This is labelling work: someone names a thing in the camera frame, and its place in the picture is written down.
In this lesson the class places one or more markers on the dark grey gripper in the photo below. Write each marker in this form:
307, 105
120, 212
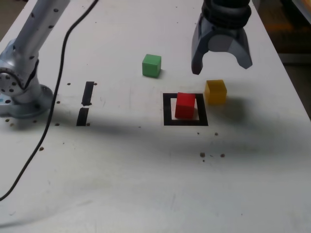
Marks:
223, 30

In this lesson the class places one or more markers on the yellow cube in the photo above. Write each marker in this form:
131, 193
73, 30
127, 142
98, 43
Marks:
215, 93

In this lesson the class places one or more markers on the red cube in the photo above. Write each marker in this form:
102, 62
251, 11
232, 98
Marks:
184, 108

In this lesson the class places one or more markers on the green cube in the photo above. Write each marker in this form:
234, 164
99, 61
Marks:
151, 66

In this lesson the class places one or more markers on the black tape square outline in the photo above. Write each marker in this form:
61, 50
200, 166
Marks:
167, 109

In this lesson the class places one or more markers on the dark brown background furniture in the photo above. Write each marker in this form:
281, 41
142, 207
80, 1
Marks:
286, 36

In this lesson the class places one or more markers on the black tape strip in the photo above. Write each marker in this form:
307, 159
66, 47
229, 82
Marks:
87, 94

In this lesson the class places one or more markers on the grey background rail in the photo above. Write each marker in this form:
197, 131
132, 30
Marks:
296, 58

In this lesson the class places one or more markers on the orange panel with grey frame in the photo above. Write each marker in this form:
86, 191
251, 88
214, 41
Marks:
306, 3

